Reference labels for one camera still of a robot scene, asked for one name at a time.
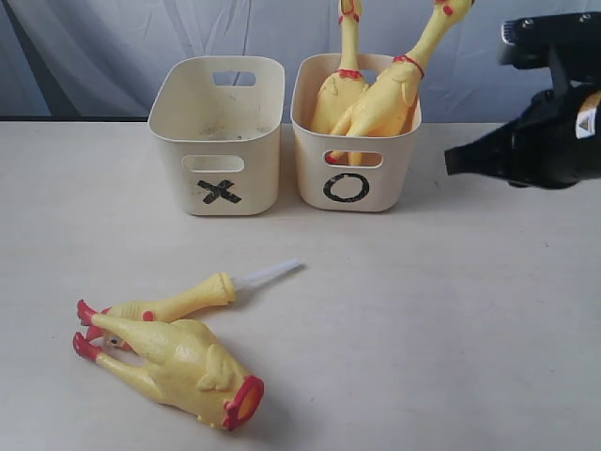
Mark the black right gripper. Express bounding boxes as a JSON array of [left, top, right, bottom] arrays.
[[443, 86, 600, 189]]

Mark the rubber chicken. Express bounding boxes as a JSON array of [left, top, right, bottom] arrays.
[[310, 0, 368, 134], [329, 0, 474, 137]]

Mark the detached chicken head with tube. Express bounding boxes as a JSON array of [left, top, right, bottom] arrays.
[[100, 258, 301, 322]]

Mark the headless rubber chicken body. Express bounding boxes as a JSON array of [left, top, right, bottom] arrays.
[[72, 300, 265, 431]]

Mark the cream bin marked O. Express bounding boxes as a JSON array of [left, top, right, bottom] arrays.
[[290, 53, 422, 212]]

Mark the cream bin marked X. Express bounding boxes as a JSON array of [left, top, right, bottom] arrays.
[[147, 55, 285, 216]]

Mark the blue grey backdrop curtain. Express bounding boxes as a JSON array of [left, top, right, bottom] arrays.
[[1, 0, 600, 122]]

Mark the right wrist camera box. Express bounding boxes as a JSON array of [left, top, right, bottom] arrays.
[[497, 11, 600, 71]]

